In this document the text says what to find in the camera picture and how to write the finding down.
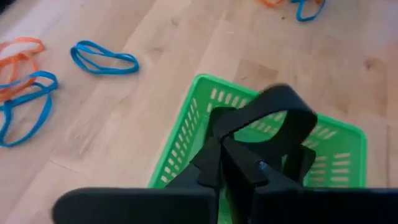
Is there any green plastic basket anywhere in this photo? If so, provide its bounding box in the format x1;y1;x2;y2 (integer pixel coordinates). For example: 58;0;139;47
148;73;368;224

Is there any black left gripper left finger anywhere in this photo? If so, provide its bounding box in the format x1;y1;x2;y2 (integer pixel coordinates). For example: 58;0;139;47
166;136;224;190

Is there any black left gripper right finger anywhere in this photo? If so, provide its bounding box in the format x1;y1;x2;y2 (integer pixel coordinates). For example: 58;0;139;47
222;138;304;190

